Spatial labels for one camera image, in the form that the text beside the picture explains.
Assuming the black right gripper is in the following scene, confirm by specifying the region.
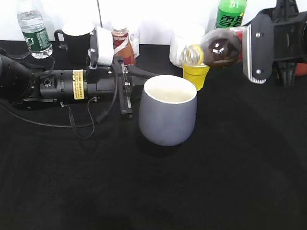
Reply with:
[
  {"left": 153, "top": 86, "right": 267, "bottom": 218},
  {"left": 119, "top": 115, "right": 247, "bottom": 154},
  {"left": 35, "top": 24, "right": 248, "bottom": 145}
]
[{"left": 242, "top": 0, "right": 307, "bottom": 86}]

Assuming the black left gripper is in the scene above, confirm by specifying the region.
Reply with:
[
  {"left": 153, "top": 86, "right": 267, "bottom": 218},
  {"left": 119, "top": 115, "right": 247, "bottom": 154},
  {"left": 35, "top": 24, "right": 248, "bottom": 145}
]
[{"left": 84, "top": 57, "right": 158, "bottom": 120}]

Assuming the cola bottle red label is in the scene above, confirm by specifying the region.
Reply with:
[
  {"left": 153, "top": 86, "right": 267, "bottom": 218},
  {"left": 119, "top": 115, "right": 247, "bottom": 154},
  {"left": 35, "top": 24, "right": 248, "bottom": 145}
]
[{"left": 180, "top": 26, "right": 247, "bottom": 68}]

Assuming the grey mug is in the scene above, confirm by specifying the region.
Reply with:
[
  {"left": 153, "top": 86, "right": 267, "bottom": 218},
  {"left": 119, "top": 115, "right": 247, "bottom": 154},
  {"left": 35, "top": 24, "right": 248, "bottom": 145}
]
[{"left": 139, "top": 75, "right": 197, "bottom": 146}]

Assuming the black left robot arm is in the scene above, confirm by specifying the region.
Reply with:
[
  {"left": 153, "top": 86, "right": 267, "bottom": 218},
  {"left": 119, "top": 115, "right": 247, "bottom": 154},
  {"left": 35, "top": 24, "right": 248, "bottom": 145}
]
[{"left": 0, "top": 55, "right": 155, "bottom": 117}]

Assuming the green sprite bottle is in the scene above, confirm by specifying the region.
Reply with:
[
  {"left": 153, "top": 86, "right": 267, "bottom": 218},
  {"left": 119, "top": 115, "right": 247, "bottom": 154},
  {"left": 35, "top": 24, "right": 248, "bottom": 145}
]
[{"left": 215, "top": 0, "right": 247, "bottom": 28}]

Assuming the yellow paper cup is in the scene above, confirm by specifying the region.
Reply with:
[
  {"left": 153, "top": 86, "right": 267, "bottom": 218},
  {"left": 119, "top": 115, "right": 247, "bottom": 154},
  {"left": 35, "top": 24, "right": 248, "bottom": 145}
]
[{"left": 182, "top": 64, "right": 210, "bottom": 91}]

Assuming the nescafe coffee bottle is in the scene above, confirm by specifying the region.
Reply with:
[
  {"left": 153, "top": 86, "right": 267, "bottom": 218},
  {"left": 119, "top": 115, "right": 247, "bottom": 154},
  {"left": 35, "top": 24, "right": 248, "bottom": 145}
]
[{"left": 111, "top": 22, "right": 136, "bottom": 65}]

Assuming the small white carton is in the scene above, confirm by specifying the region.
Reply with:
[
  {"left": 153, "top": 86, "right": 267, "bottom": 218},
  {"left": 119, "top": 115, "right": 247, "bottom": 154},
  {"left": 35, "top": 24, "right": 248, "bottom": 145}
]
[{"left": 129, "top": 26, "right": 140, "bottom": 58}]

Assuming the red mug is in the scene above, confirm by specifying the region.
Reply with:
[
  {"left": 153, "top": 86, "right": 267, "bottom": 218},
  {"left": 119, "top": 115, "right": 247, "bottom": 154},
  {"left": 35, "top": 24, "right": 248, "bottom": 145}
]
[{"left": 295, "top": 63, "right": 307, "bottom": 77}]

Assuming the white mug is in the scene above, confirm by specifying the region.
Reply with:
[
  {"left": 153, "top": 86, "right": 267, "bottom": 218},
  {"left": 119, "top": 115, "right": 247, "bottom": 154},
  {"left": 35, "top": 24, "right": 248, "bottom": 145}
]
[{"left": 169, "top": 23, "right": 206, "bottom": 68}]

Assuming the black mug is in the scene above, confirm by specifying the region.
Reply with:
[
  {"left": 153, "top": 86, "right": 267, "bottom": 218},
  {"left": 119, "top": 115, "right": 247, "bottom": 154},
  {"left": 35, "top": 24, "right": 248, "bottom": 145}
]
[{"left": 54, "top": 21, "right": 95, "bottom": 66}]

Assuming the clear water bottle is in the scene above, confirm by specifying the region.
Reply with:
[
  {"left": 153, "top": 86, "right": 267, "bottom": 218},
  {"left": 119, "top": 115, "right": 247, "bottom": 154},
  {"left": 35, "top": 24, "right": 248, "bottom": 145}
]
[{"left": 16, "top": 0, "right": 53, "bottom": 59}]

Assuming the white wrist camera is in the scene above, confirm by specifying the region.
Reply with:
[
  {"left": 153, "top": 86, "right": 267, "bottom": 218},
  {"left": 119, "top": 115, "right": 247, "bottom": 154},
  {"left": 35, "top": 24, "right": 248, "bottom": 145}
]
[{"left": 88, "top": 26, "right": 114, "bottom": 69}]

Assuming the black cable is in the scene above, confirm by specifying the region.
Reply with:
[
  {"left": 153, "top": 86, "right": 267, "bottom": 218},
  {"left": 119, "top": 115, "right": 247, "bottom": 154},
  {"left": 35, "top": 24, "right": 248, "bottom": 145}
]
[{"left": 0, "top": 47, "right": 120, "bottom": 139}]

